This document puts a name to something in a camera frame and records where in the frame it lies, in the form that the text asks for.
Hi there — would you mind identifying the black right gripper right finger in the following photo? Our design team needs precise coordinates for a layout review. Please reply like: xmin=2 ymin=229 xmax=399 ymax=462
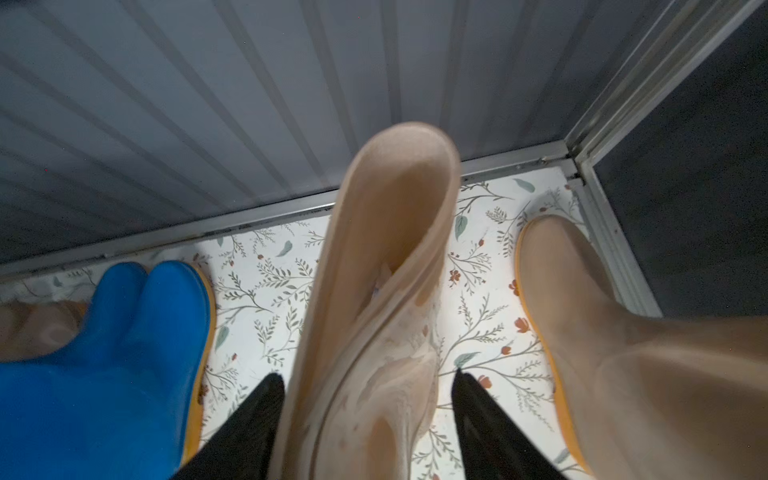
xmin=451 ymin=371 xmax=564 ymax=480

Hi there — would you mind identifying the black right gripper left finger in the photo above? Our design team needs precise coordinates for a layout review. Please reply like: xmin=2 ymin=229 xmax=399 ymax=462
xmin=173 ymin=373 xmax=285 ymax=479

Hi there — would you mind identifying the blue rain boot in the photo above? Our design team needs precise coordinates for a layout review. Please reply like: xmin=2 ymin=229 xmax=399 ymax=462
xmin=49 ymin=262 xmax=148 ymax=366
xmin=1 ymin=261 xmax=216 ymax=479

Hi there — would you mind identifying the beige rain boot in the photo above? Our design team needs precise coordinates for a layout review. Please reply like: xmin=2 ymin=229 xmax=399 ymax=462
xmin=1 ymin=300 xmax=88 ymax=363
xmin=268 ymin=122 xmax=461 ymax=479
xmin=514 ymin=215 xmax=767 ymax=479

